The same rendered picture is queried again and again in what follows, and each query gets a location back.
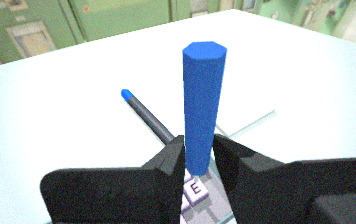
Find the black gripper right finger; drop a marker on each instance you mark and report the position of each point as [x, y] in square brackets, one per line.
[263, 190]

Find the keyboard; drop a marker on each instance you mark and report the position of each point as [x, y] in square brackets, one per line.
[205, 202]

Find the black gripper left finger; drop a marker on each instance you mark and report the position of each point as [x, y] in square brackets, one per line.
[152, 192]

